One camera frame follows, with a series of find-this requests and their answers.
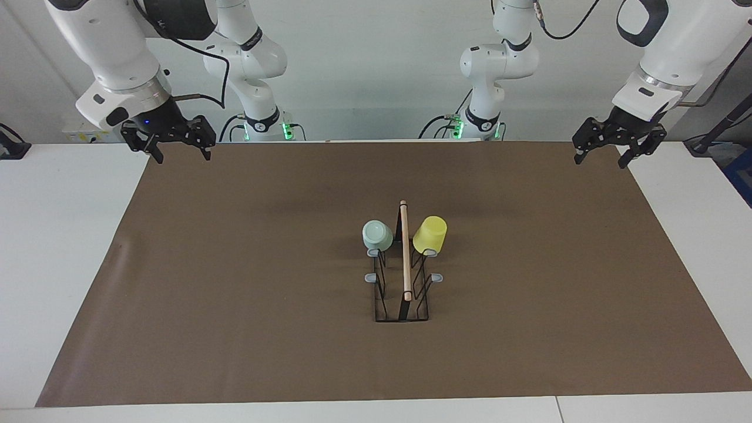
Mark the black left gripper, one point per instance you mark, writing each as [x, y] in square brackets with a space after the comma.
[625, 126]

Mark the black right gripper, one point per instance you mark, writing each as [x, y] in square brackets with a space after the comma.
[158, 120]

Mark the yellow cup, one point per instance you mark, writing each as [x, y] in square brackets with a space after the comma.
[430, 234]

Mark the light green cup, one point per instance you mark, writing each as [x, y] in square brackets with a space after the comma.
[377, 235]

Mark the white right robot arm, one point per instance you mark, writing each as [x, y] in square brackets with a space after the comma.
[111, 47]

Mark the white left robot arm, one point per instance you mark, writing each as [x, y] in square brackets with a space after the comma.
[681, 53]

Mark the black stand pole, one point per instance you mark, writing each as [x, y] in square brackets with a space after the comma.
[702, 144]

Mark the white power strip box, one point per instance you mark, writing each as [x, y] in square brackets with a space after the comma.
[79, 134]

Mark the blue box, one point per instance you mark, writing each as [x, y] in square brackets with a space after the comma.
[741, 176]

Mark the black table clamp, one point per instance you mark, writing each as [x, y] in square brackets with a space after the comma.
[12, 150]

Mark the brown table mat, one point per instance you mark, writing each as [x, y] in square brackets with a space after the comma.
[235, 329]

